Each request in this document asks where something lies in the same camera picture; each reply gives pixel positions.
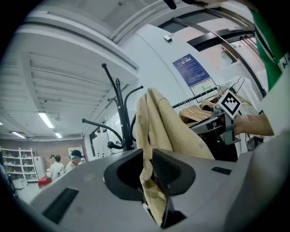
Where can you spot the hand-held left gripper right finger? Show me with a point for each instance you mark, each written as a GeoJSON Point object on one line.
{"type": "Point", "coordinates": [167, 172]}

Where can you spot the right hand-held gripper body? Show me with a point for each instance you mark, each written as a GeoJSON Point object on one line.
{"type": "Point", "coordinates": [230, 104]}

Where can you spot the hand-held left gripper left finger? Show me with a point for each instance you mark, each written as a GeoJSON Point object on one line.
{"type": "Point", "coordinates": [122, 176]}

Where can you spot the tan beige garment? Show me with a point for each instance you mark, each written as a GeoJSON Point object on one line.
{"type": "Point", "coordinates": [163, 127]}

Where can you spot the black coat stand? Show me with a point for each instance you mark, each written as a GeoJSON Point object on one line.
{"type": "Point", "coordinates": [123, 117]}

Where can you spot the person's right forearm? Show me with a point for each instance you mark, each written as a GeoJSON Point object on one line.
{"type": "Point", "coordinates": [253, 124]}

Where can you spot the wooden hangers group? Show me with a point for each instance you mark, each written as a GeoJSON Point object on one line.
{"type": "Point", "coordinates": [192, 111]}

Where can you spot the white hanging garment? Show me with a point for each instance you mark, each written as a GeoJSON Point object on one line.
{"type": "Point", "coordinates": [247, 90]}

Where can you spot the framed evacuation map sign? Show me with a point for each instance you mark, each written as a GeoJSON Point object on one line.
{"type": "Point", "coordinates": [202, 87]}

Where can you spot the black garment rack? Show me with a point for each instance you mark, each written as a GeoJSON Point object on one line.
{"type": "Point", "coordinates": [192, 98]}

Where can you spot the black hanging garment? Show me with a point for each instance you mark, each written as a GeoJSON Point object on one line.
{"type": "Point", "coordinates": [224, 151]}

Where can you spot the person's green shirt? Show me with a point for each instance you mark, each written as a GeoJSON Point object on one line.
{"type": "Point", "coordinates": [269, 52]}

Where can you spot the ceiling light strip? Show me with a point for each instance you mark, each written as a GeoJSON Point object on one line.
{"type": "Point", "coordinates": [46, 120]}
{"type": "Point", "coordinates": [58, 135]}
{"type": "Point", "coordinates": [18, 134]}

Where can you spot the white table with red tablecloth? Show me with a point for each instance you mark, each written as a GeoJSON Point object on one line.
{"type": "Point", "coordinates": [44, 181]}

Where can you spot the long white shelving unit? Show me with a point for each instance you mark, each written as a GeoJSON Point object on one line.
{"type": "Point", "coordinates": [15, 163]}

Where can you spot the blue wall poster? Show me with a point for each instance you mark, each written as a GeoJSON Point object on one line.
{"type": "Point", "coordinates": [190, 69]}

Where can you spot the small grey wall box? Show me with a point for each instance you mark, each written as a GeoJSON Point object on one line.
{"type": "Point", "coordinates": [167, 38]}

